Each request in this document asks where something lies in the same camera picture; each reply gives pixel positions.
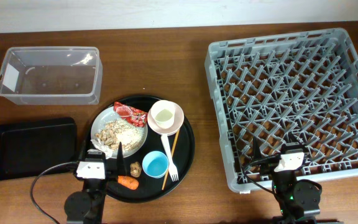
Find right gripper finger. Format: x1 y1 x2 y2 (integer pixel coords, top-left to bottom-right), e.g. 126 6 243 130
252 136 262 161
288 133 303 146

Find small blue cup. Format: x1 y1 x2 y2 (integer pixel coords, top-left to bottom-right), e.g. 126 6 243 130
142 151 169 179

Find rice and peanut shells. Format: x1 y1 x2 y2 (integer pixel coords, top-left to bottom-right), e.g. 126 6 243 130
94 118 145 152

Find red snack wrapper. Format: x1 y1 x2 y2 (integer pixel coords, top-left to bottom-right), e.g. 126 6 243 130
114 101 147 128

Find cream cup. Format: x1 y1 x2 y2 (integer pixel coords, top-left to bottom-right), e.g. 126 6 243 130
150 100 175 129

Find pink bowl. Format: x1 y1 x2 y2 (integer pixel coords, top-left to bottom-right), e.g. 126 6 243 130
147 102 185 136

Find white tissue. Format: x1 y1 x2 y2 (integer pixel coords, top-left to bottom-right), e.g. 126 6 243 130
91 139 113 159

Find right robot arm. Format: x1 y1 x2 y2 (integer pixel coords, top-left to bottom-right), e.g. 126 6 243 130
250 133 322 224

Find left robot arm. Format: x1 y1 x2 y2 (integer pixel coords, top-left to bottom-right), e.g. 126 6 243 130
64 144 125 224

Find grey dishwasher rack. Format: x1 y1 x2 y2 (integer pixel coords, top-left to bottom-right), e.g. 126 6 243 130
204 28 358 193

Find brown walnut piece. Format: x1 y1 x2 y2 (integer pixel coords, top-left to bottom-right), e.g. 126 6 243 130
130 162 142 178

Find orange carrot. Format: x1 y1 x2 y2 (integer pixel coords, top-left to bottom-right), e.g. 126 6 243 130
117 175 139 190

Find round black tray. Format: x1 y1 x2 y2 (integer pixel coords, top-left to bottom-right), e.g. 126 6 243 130
84 95 195 203

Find white plastic fork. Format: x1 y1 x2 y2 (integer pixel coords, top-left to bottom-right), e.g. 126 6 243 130
161 134 178 182

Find wooden chopstick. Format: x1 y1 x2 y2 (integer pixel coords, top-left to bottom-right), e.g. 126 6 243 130
161 129 180 190

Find black rectangular tray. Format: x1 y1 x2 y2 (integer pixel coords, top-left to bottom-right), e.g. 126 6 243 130
0 117 76 180

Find clear plastic bin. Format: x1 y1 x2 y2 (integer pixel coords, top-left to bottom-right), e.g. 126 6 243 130
0 46 103 105

